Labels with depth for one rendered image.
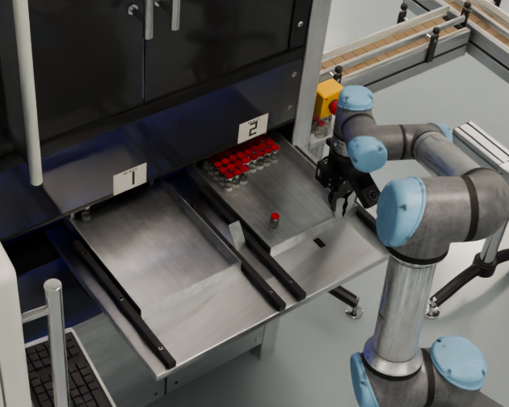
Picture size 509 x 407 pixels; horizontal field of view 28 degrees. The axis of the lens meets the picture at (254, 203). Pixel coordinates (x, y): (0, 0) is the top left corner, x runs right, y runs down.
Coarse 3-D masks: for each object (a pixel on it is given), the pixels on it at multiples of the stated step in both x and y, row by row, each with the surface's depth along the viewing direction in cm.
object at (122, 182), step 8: (136, 168) 224; (144, 168) 226; (120, 176) 223; (128, 176) 224; (136, 176) 226; (144, 176) 228; (120, 184) 224; (128, 184) 226; (136, 184) 228; (120, 192) 226
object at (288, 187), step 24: (288, 144) 255; (192, 168) 245; (264, 168) 252; (288, 168) 253; (312, 168) 250; (216, 192) 240; (240, 192) 245; (264, 192) 246; (288, 192) 247; (312, 192) 247; (240, 216) 235; (264, 216) 240; (288, 216) 241; (312, 216) 241; (264, 240) 230; (288, 240) 231
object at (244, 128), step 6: (252, 120) 239; (258, 120) 240; (264, 120) 242; (240, 126) 238; (246, 126) 239; (252, 126) 240; (258, 126) 242; (264, 126) 243; (240, 132) 239; (246, 132) 241; (252, 132) 242; (258, 132) 243; (264, 132) 245; (240, 138) 241; (246, 138) 242
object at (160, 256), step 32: (160, 192) 243; (96, 224) 233; (128, 224) 234; (160, 224) 235; (192, 224) 236; (96, 256) 223; (128, 256) 227; (160, 256) 228; (192, 256) 229; (224, 256) 230; (128, 288) 221; (160, 288) 221; (192, 288) 219
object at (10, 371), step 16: (0, 256) 136; (0, 272) 134; (0, 288) 135; (16, 288) 137; (0, 304) 137; (16, 304) 139; (0, 320) 139; (16, 320) 141; (0, 336) 141; (16, 336) 143; (0, 352) 143; (16, 352) 145; (0, 368) 146; (16, 368) 148; (0, 384) 148; (16, 384) 150; (0, 400) 151; (16, 400) 153
